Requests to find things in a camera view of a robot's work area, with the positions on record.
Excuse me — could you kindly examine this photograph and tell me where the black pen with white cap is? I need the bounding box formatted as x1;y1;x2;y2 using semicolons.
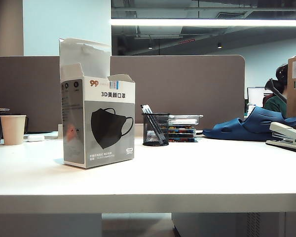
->
144;105;167;144
140;104;163;144

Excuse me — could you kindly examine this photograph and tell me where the colourful flat box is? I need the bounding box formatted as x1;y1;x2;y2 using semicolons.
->
168;124;197;131
168;137;199;143
168;130;196;138

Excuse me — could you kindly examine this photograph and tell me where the grey white mask box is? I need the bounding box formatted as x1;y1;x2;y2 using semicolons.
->
59;38;136;169

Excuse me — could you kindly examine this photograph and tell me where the black mesh pen holder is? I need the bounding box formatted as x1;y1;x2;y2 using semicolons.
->
141;113;170;147

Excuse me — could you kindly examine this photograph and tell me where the desk leg panel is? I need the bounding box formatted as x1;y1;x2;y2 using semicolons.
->
0;213;102;237

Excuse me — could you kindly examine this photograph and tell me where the clear plastic case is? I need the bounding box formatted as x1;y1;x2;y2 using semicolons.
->
168;114;204;125

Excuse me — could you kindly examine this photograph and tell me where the grey white stapler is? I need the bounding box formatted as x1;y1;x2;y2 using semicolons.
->
265;121;296;155

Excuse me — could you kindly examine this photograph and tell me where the white ceiling light strip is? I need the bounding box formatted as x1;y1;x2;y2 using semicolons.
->
110;18;296;27

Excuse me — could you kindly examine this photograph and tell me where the seated person in green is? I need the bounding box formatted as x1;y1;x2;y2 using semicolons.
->
264;63;289;117

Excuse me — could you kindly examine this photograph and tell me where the beige paper cup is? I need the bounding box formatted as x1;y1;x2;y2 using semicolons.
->
0;115;27;146

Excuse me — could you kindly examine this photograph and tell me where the blue foam slipper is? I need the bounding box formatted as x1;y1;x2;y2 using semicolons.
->
202;106;296;142

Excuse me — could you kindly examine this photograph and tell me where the brown desk partition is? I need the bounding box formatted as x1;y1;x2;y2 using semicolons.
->
0;54;246;133

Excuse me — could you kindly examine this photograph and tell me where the computer monitor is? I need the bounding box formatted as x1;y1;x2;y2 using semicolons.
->
246;86;274;108

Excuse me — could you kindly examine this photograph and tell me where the silver laptop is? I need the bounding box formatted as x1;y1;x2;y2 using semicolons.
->
23;130;60;140

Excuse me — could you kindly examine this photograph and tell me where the black office chair headrest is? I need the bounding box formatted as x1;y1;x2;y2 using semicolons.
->
264;78;287;102

